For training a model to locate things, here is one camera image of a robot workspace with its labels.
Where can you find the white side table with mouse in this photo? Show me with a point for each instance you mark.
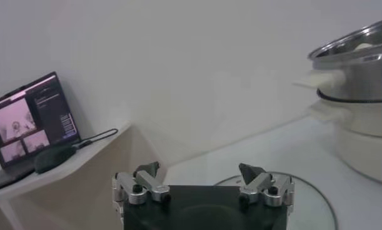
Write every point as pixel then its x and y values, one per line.
pixel 93 187

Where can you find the black computer mouse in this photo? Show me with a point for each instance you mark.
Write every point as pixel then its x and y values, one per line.
pixel 54 157

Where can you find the stainless steel steamer basket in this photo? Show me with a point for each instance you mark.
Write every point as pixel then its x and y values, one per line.
pixel 362 78

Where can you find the black laptop with dark screen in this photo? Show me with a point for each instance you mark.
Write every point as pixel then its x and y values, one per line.
pixel 31 118

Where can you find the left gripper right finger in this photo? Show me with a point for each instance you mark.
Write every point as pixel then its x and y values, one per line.
pixel 259 184

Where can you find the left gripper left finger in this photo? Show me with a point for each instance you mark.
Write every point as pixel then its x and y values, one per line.
pixel 153 187

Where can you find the white steamed baozi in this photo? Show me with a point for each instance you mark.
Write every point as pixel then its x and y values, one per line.
pixel 364 47

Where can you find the round glass pot lid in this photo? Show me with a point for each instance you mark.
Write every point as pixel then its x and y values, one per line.
pixel 312 212

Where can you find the cream electric cooking pot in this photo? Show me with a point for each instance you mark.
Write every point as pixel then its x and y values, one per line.
pixel 365 147

